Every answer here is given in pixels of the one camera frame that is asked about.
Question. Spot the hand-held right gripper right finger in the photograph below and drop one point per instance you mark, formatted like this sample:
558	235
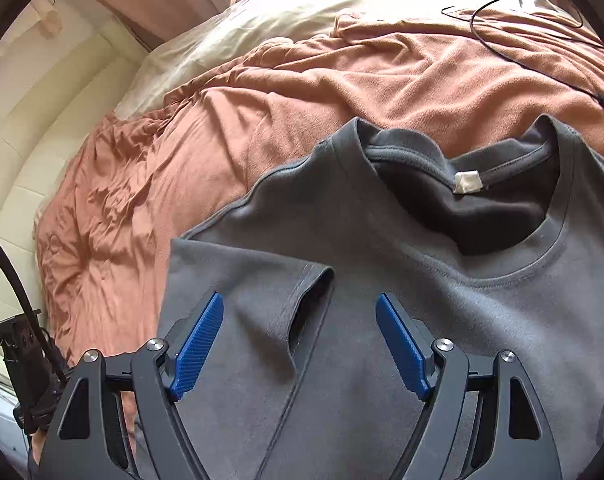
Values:
402	345

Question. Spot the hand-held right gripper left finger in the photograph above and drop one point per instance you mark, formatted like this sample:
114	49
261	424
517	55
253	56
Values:
197	345

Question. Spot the grey t-shirt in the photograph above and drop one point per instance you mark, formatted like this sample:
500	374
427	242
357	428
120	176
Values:
432	310

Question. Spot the cream padded headboard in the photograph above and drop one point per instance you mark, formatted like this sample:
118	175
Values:
56	135

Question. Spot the brown blanket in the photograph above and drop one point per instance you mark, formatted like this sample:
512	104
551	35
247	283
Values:
282	110

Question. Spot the white bed sheet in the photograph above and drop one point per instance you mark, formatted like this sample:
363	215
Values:
282	15

